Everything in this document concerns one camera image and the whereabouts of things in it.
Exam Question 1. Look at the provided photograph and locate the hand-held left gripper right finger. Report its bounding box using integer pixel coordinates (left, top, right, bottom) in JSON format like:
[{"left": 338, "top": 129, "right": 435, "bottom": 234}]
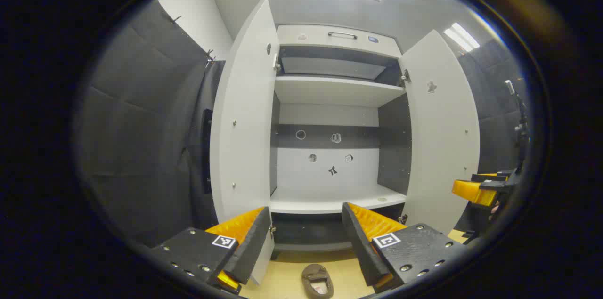
[{"left": 342, "top": 202, "right": 472, "bottom": 292}]

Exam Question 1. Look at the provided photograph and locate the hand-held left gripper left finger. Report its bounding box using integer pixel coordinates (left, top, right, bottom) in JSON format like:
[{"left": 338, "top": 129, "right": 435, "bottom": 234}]
[{"left": 151, "top": 206, "right": 274, "bottom": 295}]

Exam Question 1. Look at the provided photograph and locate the brown suede shoe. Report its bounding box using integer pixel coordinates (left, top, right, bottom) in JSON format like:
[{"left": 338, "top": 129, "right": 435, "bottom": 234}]
[{"left": 301, "top": 264, "right": 335, "bottom": 299}]

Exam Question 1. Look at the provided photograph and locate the white cabinet door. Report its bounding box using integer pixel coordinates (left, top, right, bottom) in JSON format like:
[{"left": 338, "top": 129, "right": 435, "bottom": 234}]
[
  {"left": 210, "top": 0, "right": 281, "bottom": 285},
  {"left": 398, "top": 30, "right": 481, "bottom": 236}
]

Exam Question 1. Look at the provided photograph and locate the white cabinet drawer front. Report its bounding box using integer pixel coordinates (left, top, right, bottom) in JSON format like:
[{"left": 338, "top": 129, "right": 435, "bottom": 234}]
[{"left": 277, "top": 24, "right": 402, "bottom": 58}]

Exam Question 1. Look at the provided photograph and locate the wooden floor platform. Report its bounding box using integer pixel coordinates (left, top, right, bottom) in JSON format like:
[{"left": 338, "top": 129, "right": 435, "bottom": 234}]
[{"left": 239, "top": 228, "right": 469, "bottom": 299}]

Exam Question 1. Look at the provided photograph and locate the small ceiling light panel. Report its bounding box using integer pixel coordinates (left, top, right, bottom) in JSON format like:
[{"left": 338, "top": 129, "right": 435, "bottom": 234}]
[{"left": 443, "top": 22, "right": 480, "bottom": 52}]

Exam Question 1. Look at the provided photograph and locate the black backdrop cloth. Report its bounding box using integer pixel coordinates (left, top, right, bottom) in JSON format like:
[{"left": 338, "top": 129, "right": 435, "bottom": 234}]
[{"left": 77, "top": 0, "right": 531, "bottom": 249}]

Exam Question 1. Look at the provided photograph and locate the black door handle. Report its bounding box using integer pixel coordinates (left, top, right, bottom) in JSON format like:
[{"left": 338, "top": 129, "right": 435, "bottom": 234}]
[{"left": 203, "top": 108, "right": 213, "bottom": 194}]

